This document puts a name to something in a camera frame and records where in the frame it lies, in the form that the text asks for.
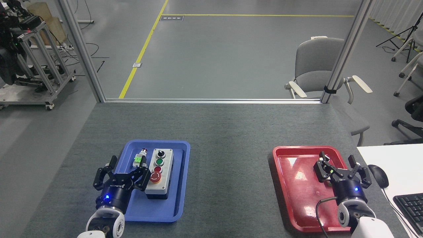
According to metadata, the small red-capped push button switch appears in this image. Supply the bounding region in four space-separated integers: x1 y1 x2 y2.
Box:
132 149 148 168

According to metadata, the blue plastic tray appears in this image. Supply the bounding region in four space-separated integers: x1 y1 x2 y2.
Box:
100 139 191 222

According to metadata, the aluminium cart on wheels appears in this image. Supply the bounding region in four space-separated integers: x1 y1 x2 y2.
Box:
0 21 76 111

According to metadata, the white-framed chair on wheels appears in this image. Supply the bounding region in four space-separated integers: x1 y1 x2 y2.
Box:
392 36 423 97

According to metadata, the silver aluminium table rail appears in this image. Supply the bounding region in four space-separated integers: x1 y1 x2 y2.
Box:
104 98 323 104

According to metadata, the black mouse cable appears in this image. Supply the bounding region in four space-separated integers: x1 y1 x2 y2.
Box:
382 187 417 238

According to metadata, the red plastic tray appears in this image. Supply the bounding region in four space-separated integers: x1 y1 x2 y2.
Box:
272 145 375 232

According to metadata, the grey chair with white armrests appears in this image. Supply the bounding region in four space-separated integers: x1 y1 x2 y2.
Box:
284 36 373 146

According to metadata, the grey four-button control box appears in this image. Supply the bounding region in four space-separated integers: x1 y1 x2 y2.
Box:
144 148 174 200

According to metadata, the black tripod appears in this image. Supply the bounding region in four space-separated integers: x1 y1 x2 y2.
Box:
376 13 423 63

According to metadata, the silver aluminium frame post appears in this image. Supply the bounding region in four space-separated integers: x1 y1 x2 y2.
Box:
321 0 374 103
58 0 106 103

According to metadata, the black computer mouse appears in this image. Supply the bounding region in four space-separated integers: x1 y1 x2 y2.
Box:
368 164 389 189

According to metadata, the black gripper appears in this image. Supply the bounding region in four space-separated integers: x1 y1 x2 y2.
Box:
313 151 372 205
93 155 151 214

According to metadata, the black floor cable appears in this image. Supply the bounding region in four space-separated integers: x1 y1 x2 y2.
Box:
63 41 110 74

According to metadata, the cardboard box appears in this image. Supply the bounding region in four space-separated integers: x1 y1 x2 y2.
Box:
26 2 66 47

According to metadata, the black office chair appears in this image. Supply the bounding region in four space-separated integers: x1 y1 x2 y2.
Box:
384 96 423 145

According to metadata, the black machine on cart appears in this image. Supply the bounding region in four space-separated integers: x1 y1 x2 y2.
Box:
0 0 40 86

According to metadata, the white desk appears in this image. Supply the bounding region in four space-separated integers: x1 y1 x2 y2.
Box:
356 143 423 238

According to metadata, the black keyboard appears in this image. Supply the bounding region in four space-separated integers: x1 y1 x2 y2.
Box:
393 193 423 237

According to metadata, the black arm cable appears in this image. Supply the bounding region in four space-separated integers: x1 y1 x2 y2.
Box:
316 197 338 232

